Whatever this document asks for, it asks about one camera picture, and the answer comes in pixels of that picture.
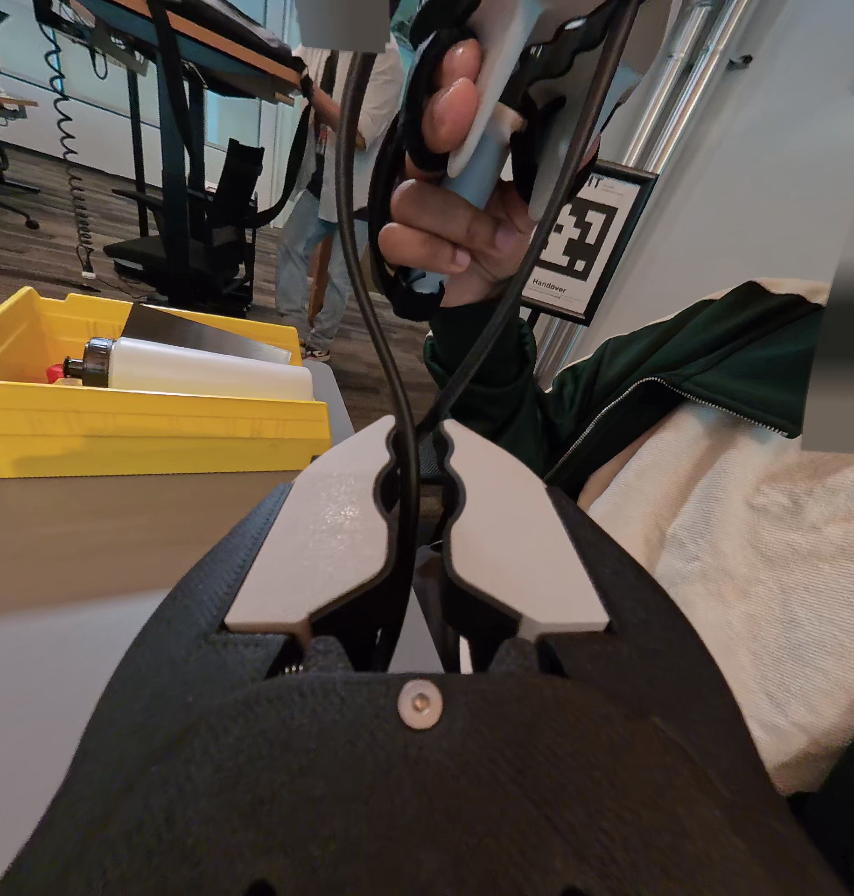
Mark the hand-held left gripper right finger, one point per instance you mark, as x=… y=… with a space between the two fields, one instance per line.
x=518 y=546

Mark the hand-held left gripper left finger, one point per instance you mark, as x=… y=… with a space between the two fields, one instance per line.
x=322 y=539

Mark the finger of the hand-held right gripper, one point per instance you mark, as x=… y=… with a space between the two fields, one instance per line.
x=547 y=143
x=567 y=14

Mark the yellow plastic bin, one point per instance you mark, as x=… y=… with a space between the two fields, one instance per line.
x=154 y=434

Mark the person's right forearm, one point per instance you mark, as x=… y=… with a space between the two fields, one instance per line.
x=483 y=378

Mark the small red object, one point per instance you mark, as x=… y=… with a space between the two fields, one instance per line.
x=54 y=373

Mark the person's right hand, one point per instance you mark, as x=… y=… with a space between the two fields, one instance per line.
x=483 y=245

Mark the black framed marker sign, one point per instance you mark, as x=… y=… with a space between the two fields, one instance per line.
x=595 y=252

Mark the vertical chrome pipes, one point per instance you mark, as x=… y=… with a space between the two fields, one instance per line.
x=679 y=91

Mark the white plastic bottle black cap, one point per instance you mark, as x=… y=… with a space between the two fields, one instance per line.
x=203 y=371

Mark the dark grey flat plate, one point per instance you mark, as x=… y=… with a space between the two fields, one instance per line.
x=203 y=329

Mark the green zip jacket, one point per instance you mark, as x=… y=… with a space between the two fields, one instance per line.
x=714 y=364

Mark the wooden standing desk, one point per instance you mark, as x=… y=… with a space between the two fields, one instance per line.
x=189 y=42

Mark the black chair under desk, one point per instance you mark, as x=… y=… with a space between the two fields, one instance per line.
x=210 y=231

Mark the small black wall hook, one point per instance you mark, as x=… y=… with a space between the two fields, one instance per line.
x=740 y=62

